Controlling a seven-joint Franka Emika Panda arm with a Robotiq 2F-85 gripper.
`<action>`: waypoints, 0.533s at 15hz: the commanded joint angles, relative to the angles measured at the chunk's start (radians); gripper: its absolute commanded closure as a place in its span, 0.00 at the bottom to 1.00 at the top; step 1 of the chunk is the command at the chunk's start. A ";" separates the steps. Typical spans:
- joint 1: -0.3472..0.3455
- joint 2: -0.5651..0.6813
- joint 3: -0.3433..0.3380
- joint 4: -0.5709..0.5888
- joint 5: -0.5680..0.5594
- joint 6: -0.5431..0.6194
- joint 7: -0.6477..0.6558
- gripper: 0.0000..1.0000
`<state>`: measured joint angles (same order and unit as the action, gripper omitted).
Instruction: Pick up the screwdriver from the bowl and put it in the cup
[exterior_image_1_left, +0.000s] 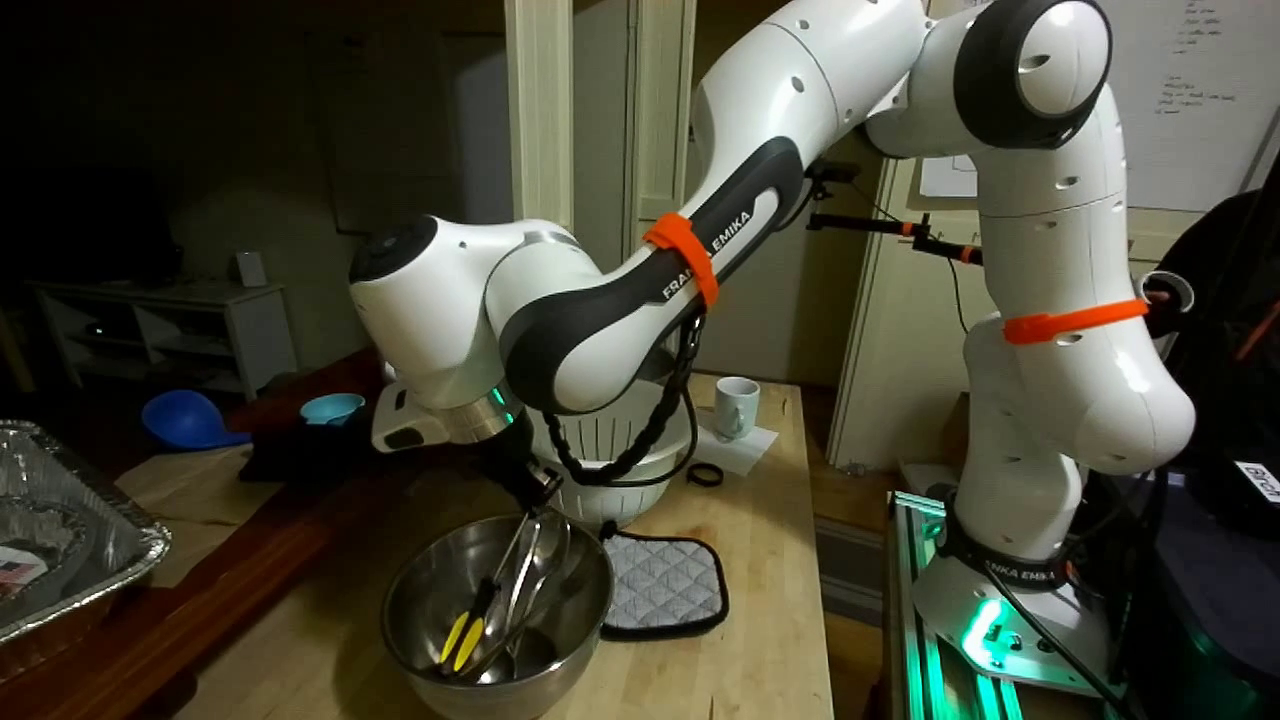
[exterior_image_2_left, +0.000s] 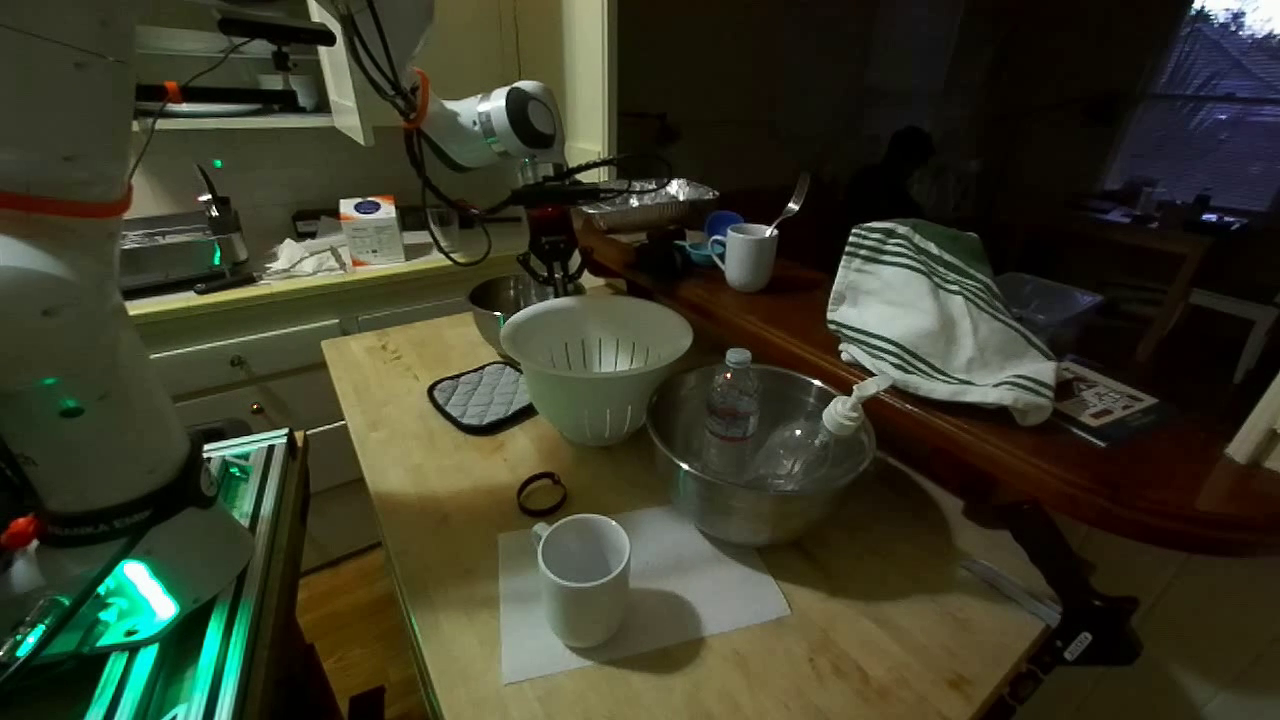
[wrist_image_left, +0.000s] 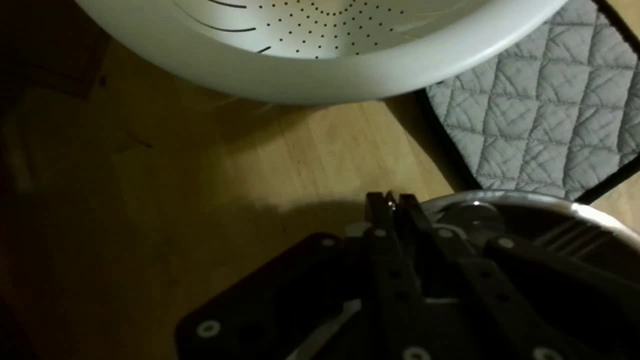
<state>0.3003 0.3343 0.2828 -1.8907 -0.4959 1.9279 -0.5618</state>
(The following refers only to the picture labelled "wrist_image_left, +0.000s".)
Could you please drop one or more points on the stainless steel mixing bowl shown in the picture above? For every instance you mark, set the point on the stainless steel mixing bowl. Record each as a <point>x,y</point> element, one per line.
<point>600,220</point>

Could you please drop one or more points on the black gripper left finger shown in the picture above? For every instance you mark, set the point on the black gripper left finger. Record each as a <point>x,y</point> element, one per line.
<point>382,266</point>

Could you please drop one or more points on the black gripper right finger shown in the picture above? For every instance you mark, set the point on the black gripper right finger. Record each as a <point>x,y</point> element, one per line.
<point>481,293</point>

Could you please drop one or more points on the white plastic colander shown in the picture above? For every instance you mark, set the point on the white plastic colander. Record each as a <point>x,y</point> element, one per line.
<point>333,66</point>

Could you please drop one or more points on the grey quilted pot holder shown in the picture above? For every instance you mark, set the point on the grey quilted pot holder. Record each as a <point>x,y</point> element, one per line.
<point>533,106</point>

